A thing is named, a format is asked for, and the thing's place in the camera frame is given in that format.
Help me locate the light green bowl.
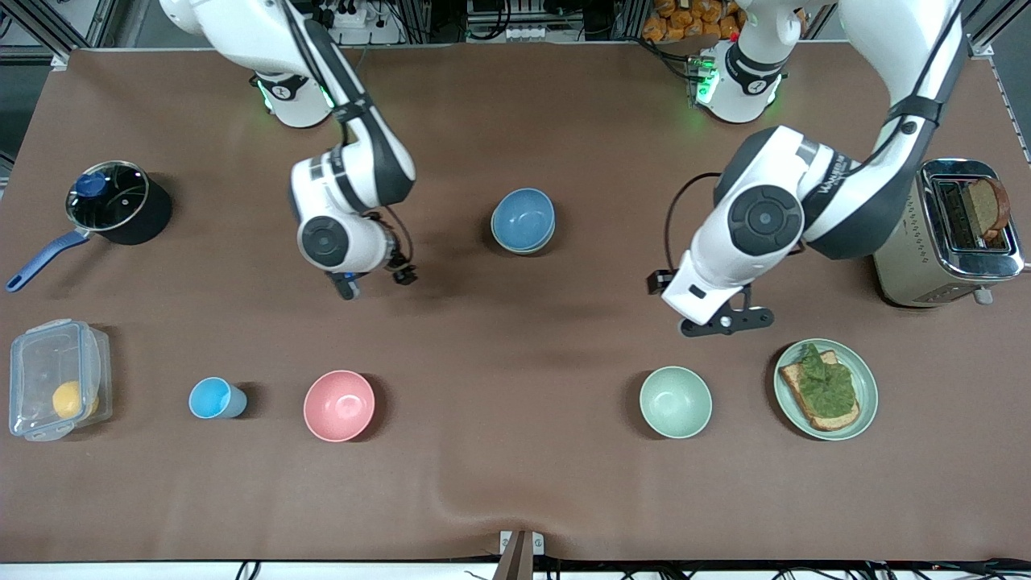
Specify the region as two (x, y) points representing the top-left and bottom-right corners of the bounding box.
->
(640, 366), (714, 440)
(491, 230), (557, 257)

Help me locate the blue bowl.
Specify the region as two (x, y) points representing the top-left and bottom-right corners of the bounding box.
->
(491, 188), (557, 252)

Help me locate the pink bowl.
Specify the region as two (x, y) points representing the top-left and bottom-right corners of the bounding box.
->
(303, 370), (376, 443)

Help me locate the brown tablecloth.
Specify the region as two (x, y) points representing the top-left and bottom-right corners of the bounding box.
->
(0, 44), (1031, 563)

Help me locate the brown bread slice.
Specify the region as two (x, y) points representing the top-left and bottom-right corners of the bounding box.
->
(778, 349), (861, 432)

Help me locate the green lettuce leaf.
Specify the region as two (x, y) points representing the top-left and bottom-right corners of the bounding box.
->
(796, 343), (856, 418)

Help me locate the light green plate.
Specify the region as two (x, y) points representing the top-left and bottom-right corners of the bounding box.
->
(773, 338), (880, 441)

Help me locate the light blue cup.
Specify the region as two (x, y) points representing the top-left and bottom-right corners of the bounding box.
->
(188, 376), (248, 421)

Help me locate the white power strip with plugs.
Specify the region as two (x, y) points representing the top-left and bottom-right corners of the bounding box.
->
(318, 0), (402, 46)

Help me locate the beige chrome toaster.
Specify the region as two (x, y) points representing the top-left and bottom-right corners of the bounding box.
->
(874, 158), (1028, 309)

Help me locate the bag of orange snacks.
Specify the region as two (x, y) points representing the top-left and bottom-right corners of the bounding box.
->
(642, 0), (742, 43)

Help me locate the glass lid blue knob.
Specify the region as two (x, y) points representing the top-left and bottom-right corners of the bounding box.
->
(66, 161), (151, 232)

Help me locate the brown toast slice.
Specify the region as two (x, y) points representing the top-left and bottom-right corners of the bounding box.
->
(965, 176), (1011, 242)

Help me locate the yellow lemon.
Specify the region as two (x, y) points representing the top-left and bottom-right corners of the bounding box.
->
(52, 380), (99, 420)

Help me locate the clear plastic lidded container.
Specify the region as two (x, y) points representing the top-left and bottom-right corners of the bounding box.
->
(8, 318), (114, 442)

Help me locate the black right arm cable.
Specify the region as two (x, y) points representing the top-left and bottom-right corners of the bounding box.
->
(383, 205), (414, 271)

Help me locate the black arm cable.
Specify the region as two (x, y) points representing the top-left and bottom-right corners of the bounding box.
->
(665, 172), (723, 275)
(383, 205), (414, 271)

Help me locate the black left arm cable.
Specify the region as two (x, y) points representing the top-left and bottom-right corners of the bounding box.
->
(665, 172), (723, 275)

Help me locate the black pot blue handle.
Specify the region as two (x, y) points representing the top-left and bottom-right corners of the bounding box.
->
(6, 160), (172, 292)

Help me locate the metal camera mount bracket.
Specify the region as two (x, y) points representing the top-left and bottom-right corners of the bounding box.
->
(499, 529), (545, 580)

